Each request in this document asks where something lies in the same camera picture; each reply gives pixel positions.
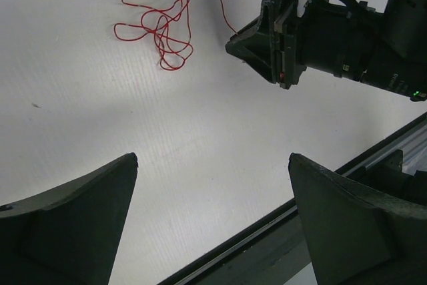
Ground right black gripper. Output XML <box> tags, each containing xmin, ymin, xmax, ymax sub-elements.
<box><xmin>225</xmin><ymin>0</ymin><xmax>377</xmax><ymax>89</ymax></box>

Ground red and black wires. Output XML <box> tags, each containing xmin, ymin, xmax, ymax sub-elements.
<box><xmin>113</xmin><ymin>0</ymin><xmax>240</xmax><ymax>71</ymax></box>

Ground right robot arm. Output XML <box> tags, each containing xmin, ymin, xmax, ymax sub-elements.
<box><xmin>226</xmin><ymin>0</ymin><xmax>426</xmax><ymax>102</ymax></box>

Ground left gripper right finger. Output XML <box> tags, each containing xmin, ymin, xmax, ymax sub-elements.
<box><xmin>288</xmin><ymin>154</ymin><xmax>426</xmax><ymax>284</ymax></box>

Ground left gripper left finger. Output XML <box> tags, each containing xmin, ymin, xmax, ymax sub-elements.
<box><xmin>1</xmin><ymin>153</ymin><xmax>137</xmax><ymax>284</ymax></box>

